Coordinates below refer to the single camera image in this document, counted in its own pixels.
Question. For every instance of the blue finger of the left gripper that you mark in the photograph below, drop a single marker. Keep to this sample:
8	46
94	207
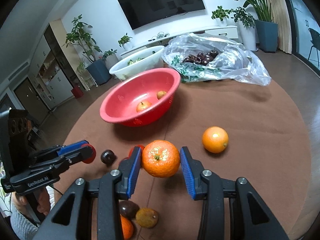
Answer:
76	156
66	149

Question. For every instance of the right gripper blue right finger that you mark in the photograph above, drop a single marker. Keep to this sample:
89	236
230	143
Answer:
192	170

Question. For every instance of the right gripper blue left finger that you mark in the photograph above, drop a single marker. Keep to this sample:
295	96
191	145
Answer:
129	169

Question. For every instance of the dark plum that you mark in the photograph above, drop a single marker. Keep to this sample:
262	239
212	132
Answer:
108	157

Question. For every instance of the large textured mandarin orange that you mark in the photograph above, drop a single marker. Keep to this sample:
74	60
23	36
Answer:
161	159

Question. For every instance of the red grape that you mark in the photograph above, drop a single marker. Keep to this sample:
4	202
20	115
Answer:
128	209

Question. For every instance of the smooth orange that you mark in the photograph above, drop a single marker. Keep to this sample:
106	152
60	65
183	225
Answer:
215	139

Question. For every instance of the small orange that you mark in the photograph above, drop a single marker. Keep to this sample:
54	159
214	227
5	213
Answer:
127	228

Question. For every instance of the person left hand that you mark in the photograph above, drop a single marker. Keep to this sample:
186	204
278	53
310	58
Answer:
21	202

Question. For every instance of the red waste bin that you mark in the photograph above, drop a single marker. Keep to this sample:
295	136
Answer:
77	92

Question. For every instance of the brown table cloth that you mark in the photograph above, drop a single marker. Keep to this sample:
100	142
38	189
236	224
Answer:
268	140

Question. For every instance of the red plastic colander bowl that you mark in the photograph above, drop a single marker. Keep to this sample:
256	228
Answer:
119	106

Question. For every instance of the plant ribbed white pot left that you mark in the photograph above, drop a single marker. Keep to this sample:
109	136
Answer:
110	58

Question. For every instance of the green leafy vegetables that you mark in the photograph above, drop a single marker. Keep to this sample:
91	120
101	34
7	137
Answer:
131	61

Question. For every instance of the dark cherries pile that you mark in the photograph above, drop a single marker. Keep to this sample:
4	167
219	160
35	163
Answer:
201	58

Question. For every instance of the tall tree blue pot left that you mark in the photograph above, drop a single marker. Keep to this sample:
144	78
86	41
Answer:
81	37

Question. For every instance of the clear plastic bag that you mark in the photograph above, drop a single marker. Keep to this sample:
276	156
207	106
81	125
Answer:
234	61

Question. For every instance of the small plant on cabinet left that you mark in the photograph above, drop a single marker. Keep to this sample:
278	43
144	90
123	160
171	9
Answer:
125	42

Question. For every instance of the small plant on cabinet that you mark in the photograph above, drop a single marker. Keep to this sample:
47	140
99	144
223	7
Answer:
221	15
125	42

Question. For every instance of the white plastic vegetable basin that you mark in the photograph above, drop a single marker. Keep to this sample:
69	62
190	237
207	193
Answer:
123	72

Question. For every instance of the white tv cabinet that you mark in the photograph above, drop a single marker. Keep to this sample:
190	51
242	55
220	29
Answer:
229	31

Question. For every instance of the small plant on cabinet right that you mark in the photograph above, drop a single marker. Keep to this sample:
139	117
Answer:
221	15

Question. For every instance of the bushy plant white pot right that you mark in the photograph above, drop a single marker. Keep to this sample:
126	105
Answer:
246	24

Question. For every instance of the tall plant blue pot right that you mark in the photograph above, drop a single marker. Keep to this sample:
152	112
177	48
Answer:
267	30

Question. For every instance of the black balcony chair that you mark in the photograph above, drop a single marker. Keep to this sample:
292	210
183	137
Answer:
315	40

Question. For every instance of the beige curtain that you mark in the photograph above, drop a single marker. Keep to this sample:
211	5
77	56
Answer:
281	17

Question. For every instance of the wall shelving cabinet unit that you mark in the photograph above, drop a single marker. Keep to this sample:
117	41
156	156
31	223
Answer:
53	68

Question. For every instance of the wall mounted black television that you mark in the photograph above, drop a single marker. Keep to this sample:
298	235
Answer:
142	12

